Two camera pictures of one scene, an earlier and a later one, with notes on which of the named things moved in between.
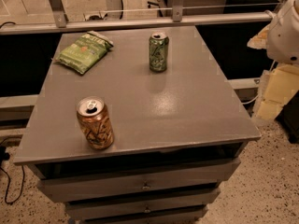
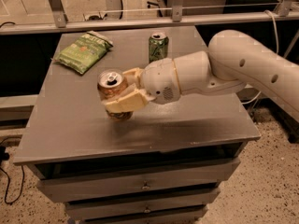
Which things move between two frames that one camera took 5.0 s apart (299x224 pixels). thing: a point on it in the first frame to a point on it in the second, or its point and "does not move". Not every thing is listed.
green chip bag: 86,51 does not move
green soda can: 158,50 does not move
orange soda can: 95,121 to 108,82
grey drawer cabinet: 178,135 does not move
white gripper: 284,37 to 159,79
